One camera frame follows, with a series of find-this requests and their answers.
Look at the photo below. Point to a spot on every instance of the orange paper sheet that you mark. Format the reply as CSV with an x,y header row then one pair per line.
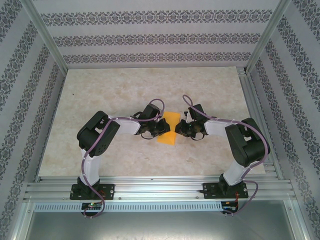
x,y
170,138

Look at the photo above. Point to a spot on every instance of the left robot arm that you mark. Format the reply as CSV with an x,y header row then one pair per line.
x,y
127,126

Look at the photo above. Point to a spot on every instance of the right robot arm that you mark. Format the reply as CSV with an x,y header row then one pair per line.
x,y
217,127

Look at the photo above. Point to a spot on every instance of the right controller board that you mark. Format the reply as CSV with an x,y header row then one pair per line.
x,y
228,204

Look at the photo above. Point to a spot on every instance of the controller board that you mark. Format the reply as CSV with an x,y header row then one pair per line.
x,y
228,204
91,206

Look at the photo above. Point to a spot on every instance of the left controller board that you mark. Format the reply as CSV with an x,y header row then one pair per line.
x,y
91,206

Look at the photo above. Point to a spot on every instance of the grey metal panel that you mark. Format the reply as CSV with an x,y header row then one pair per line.
x,y
160,225

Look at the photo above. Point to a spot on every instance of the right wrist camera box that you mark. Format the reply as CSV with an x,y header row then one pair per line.
x,y
188,113

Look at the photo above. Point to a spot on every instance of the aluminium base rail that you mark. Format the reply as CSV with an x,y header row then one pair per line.
x,y
160,187

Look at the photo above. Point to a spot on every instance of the aluminium side rail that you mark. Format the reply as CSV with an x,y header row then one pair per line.
x,y
252,100

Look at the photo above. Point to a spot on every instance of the aluminium frame post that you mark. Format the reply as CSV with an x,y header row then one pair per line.
x,y
266,37
48,37

